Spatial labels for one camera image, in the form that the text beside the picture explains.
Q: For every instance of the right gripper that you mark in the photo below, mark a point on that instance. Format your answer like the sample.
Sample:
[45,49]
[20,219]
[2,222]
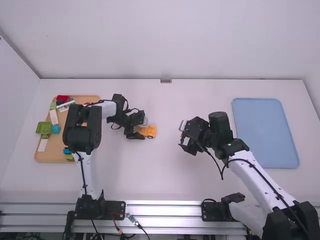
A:
[196,132]

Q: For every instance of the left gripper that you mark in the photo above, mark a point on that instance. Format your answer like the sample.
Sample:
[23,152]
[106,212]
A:
[136,118]

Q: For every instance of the yellow toy car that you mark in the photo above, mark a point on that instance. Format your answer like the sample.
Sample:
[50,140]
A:
[149,130]

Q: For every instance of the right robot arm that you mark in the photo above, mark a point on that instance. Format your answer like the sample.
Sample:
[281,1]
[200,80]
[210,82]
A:
[250,165]

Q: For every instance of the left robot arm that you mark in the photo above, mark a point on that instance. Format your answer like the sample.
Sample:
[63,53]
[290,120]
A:
[90,175]

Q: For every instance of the blue mat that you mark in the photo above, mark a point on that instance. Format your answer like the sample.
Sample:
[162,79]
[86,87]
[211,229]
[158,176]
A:
[265,135]

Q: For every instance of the white printed toy brick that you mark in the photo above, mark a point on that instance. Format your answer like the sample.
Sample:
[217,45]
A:
[62,107]

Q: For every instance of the silver rails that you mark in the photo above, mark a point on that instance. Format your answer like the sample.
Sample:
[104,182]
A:
[165,212]

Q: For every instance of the dark teal toy brick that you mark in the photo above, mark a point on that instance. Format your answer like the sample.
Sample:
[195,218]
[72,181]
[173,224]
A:
[60,102]

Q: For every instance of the red and blue toy brick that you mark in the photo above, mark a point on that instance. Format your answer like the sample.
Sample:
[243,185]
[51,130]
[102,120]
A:
[63,97]

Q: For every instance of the tan tray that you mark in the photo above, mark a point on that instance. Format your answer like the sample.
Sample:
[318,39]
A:
[53,146]

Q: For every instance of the pale green toy brick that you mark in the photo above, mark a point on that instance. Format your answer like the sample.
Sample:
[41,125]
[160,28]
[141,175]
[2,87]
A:
[52,105]

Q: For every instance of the lime green wheeled toy brick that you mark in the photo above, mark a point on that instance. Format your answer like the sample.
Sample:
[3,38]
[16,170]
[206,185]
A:
[44,128]

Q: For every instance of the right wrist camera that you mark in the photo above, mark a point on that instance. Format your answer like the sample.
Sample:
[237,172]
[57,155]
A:
[182,125]

